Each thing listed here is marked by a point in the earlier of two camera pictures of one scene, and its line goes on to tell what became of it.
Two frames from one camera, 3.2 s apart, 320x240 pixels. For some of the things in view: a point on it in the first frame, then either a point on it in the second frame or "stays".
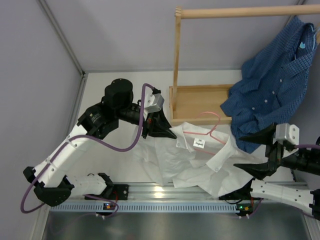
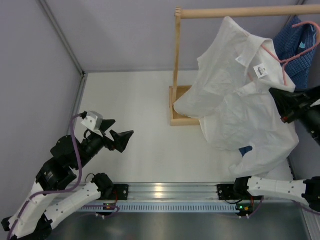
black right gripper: (273, 153) to (290, 104)
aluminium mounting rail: (150, 191) stays
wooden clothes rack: (207, 103) stays
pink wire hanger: (208, 133) to (284, 62)
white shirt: (200, 156) to (230, 91)
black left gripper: (156, 124) to (121, 140)
